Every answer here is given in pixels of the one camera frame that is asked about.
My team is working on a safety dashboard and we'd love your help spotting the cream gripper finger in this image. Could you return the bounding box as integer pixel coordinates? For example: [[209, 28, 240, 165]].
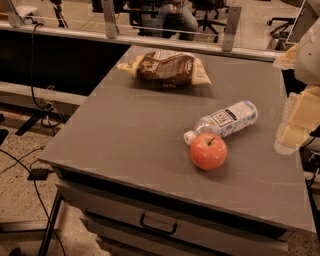
[[273, 44, 298, 70], [274, 86, 320, 155]]

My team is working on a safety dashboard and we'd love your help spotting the clear plastic water bottle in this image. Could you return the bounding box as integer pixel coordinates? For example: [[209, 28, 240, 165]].
[[184, 101, 258, 145]]

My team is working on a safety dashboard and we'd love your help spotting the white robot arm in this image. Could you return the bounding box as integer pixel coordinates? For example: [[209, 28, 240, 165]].
[[274, 21, 320, 155]]

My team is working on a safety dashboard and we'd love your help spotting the black office chair right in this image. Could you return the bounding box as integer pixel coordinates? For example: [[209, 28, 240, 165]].
[[267, 17, 295, 39]]

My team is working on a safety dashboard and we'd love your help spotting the black office chair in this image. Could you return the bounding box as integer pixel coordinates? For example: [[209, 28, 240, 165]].
[[189, 0, 229, 43], [267, 17, 295, 39]]

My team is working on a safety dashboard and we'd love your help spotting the red apple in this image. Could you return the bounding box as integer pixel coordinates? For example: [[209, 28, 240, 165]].
[[190, 133, 227, 171]]

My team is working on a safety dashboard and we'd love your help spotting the seated person in jeans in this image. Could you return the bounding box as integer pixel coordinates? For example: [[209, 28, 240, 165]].
[[141, 0, 198, 41]]

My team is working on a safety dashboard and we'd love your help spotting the brown chip bag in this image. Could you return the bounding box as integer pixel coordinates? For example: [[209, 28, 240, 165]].
[[117, 50, 211, 87]]

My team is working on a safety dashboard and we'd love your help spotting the black power adapter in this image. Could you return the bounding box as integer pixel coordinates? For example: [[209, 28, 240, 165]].
[[28, 168, 52, 181]]

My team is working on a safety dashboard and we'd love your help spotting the black drawer handle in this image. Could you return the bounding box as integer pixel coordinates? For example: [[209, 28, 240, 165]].
[[139, 213, 178, 236]]

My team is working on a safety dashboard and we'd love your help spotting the metal railing frame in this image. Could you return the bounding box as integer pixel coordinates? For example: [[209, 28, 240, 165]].
[[0, 0, 284, 63]]

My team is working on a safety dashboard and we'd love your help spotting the black floor cable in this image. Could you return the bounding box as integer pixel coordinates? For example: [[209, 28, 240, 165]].
[[0, 146, 67, 256]]

